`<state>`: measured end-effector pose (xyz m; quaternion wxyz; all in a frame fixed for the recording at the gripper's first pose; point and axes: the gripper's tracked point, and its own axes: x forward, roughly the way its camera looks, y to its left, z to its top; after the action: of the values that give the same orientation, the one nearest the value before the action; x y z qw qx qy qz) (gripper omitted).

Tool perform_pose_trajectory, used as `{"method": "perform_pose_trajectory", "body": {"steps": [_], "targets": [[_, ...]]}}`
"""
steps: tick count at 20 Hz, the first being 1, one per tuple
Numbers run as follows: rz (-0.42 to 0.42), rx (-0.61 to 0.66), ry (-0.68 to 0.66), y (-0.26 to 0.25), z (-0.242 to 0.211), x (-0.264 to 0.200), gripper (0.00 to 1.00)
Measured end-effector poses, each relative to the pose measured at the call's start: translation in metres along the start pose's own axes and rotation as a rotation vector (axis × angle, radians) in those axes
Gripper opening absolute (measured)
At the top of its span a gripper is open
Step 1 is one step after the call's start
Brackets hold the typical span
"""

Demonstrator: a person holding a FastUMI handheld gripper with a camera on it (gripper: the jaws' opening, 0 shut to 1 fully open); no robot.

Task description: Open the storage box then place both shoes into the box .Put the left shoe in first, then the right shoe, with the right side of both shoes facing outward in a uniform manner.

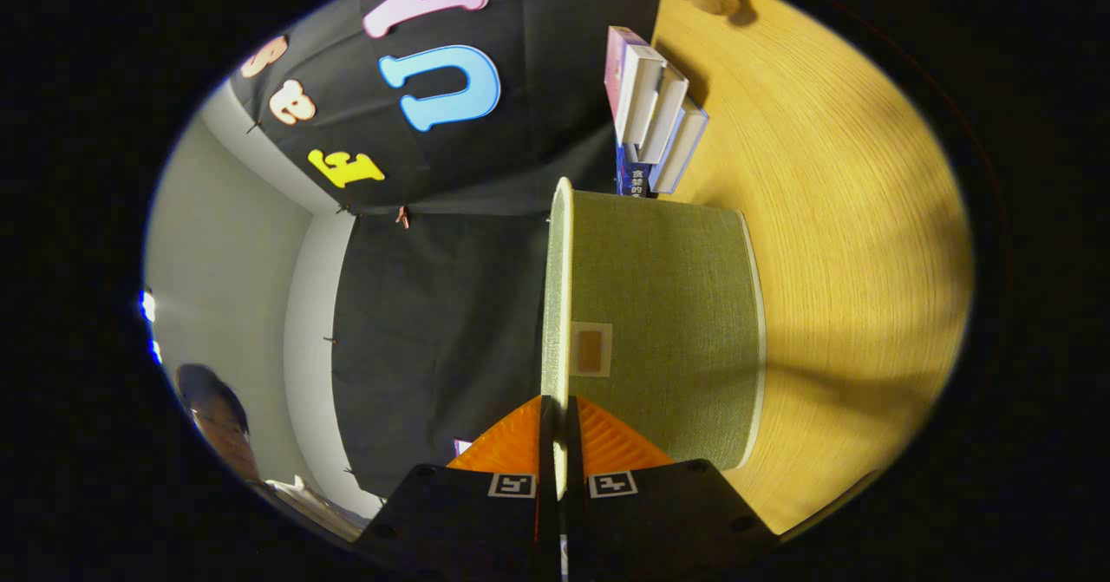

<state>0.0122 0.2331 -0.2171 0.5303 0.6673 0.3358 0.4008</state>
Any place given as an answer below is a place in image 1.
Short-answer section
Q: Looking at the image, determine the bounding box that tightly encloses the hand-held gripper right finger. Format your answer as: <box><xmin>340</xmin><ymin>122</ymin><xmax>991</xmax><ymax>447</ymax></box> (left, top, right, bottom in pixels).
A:
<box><xmin>564</xmin><ymin>396</ymin><xmax>781</xmax><ymax>582</ymax></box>

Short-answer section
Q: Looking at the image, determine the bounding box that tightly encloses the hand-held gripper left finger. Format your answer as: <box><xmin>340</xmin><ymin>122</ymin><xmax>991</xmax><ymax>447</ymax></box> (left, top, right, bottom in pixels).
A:
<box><xmin>351</xmin><ymin>394</ymin><xmax>560</xmax><ymax>582</ymax></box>

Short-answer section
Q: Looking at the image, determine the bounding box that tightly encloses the blue spine book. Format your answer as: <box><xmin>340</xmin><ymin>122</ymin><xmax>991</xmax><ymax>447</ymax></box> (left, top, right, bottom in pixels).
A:
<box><xmin>637</xmin><ymin>66</ymin><xmax>692</xmax><ymax>167</ymax></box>
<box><xmin>617</xmin><ymin>101</ymin><xmax>709</xmax><ymax>199</ymax></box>

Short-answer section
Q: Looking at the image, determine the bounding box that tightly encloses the green fabric storage box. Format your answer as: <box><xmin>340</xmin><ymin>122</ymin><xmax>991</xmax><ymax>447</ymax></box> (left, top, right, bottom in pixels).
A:
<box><xmin>540</xmin><ymin>176</ymin><xmax>768</xmax><ymax>500</ymax></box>

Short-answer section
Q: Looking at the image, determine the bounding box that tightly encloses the person's head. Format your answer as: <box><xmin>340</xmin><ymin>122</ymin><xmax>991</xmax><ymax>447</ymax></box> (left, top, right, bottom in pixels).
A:
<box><xmin>173</xmin><ymin>363</ymin><xmax>261</xmax><ymax>483</ymax></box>

